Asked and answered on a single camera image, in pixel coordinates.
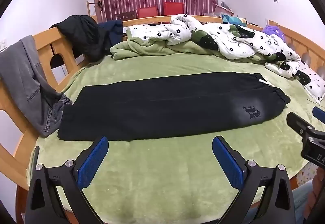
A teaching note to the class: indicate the red chair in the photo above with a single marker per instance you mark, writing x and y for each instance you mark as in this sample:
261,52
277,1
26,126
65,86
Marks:
147,12
174,8

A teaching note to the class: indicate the navy blue garment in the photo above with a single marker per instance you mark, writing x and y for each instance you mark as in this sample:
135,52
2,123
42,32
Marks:
114,31

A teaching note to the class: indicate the wooden bed frame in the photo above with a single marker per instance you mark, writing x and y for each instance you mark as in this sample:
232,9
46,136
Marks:
43,48

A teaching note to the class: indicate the white wall socket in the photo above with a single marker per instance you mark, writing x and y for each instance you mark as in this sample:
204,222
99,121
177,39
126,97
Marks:
3,45

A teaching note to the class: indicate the black pants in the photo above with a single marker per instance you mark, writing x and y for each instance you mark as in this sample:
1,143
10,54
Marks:
165,104

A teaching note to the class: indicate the person's leg in jeans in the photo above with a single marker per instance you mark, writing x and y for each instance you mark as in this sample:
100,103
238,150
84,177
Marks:
303,201

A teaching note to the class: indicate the white floral pillow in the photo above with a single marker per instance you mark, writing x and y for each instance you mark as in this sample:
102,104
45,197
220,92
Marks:
311,79

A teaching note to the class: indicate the dark wooden chair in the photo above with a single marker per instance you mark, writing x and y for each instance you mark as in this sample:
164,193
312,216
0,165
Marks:
125,16

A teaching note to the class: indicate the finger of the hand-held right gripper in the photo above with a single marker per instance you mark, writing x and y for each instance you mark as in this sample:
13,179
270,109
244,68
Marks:
319,113
298,123

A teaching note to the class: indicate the grey jeans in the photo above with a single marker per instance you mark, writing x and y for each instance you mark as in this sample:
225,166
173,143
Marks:
28,81

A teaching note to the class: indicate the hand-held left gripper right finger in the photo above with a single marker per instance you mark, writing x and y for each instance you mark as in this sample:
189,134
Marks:
228,163

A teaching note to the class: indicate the wooden coat rack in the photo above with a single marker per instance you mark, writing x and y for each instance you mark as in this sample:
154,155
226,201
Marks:
95,9

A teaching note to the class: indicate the teal folded clothes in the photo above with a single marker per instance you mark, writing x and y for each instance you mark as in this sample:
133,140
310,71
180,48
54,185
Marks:
232,20

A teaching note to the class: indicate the black jacket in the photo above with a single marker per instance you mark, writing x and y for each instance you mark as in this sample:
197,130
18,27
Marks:
81,36

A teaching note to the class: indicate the star printed sheet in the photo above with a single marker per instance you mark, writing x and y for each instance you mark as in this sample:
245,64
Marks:
306,173

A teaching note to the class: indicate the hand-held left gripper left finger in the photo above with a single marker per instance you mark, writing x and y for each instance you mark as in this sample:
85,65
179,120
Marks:
92,160

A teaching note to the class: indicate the white floral quilt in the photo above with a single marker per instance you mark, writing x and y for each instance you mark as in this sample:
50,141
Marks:
228,36

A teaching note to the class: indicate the crumpled green fleece blanket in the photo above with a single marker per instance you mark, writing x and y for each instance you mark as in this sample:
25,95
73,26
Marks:
152,45

